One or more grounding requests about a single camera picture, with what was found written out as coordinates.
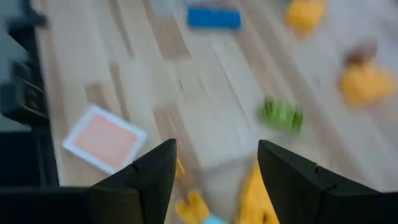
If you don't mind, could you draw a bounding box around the lime green building brick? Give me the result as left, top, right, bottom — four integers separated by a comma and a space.
257, 98, 305, 134

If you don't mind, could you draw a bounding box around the orange playing card deck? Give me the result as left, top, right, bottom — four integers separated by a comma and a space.
61, 104, 148, 175

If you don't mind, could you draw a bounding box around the yellow ring-shaped piece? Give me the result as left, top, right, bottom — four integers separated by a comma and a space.
175, 189, 210, 224

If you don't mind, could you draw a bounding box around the blue building block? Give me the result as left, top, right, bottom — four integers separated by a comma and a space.
202, 213, 230, 224

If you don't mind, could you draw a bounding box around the blue long brick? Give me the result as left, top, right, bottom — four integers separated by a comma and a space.
185, 7, 243, 31

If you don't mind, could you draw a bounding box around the clear rounded plastic bin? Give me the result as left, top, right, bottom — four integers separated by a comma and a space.
167, 152, 280, 224

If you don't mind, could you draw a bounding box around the large yellow building block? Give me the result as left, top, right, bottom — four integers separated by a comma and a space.
235, 160, 280, 224

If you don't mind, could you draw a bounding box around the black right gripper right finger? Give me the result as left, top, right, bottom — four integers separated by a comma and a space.
257, 139, 339, 224

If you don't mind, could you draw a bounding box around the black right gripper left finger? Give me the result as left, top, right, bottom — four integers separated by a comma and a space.
89, 138, 177, 224

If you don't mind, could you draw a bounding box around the black table-edge bracket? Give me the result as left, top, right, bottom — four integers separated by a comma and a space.
6, 9, 48, 34

